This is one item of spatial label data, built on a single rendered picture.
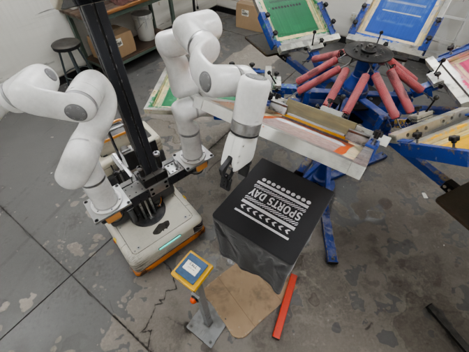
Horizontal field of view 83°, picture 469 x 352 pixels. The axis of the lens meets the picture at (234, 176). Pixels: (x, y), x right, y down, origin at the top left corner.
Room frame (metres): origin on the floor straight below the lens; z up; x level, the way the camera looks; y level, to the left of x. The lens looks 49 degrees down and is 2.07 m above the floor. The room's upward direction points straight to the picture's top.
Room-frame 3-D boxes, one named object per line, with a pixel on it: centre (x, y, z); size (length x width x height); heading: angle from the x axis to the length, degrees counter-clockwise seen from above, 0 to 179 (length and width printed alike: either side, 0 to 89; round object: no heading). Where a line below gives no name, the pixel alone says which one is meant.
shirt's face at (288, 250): (0.79, -0.21, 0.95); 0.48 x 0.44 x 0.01; 145
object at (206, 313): (0.44, 0.18, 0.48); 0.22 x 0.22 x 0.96; 55
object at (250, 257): (0.60, -0.07, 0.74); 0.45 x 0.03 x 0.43; 55
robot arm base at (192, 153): (0.95, 0.21, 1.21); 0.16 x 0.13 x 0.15; 40
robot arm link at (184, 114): (0.95, 0.20, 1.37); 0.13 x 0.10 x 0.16; 122
